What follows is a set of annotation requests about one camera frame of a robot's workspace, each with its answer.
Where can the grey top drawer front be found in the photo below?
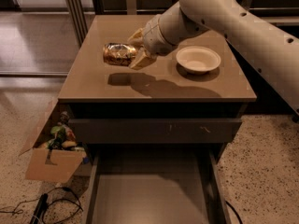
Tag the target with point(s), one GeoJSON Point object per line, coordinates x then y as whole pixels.
{"type": "Point", "coordinates": [155, 131]}

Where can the orange crushed soda can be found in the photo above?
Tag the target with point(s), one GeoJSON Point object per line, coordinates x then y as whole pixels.
{"type": "Point", "coordinates": [119, 54]}

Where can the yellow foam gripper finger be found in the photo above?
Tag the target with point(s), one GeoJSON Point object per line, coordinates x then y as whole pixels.
{"type": "Point", "coordinates": [136, 39]}
{"type": "Point", "coordinates": [142, 59]}

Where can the grey cabinet with glossy top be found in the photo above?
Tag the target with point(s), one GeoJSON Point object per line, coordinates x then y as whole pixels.
{"type": "Point", "coordinates": [163, 90]}

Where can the white paper bowl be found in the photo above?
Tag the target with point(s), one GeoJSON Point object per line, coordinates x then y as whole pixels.
{"type": "Point", "coordinates": [198, 60]}

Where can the cardboard box of snacks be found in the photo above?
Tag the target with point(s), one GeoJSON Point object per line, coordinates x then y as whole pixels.
{"type": "Point", "coordinates": [52, 165]}

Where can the open grey middle drawer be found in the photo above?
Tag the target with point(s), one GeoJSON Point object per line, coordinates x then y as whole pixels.
{"type": "Point", "coordinates": [155, 186]}

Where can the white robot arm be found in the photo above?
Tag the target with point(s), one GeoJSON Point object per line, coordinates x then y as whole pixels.
{"type": "Point", "coordinates": [269, 50]}

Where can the snack packets in box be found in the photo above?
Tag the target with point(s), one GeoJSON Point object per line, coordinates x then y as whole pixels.
{"type": "Point", "coordinates": [62, 136]}

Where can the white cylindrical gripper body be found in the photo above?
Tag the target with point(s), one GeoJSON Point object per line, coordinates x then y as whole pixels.
{"type": "Point", "coordinates": [153, 35]}

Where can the black power adapter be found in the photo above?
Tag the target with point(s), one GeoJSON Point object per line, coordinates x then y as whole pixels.
{"type": "Point", "coordinates": [40, 209]}

